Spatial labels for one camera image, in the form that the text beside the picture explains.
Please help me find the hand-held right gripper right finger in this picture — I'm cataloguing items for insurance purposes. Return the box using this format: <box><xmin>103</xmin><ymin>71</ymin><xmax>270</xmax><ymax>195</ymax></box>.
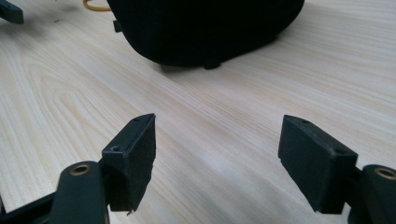
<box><xmin>277</xmin><ymin>114</ymin><xmax>359</xmax><ymax>215</ymax></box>

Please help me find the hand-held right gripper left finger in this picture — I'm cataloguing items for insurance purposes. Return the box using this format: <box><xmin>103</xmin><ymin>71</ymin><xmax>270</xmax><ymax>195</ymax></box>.
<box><xmin>100</xmin><ymin>113</ymin><xmax>157</xmax><ymax>217</ymax></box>

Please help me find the yellow cord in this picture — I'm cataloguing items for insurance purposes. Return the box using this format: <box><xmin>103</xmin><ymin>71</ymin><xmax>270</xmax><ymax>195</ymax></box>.
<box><xmin>82</xmin><ymin>0</ymin><xmax>112</xmax><ymax>12</ymax></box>

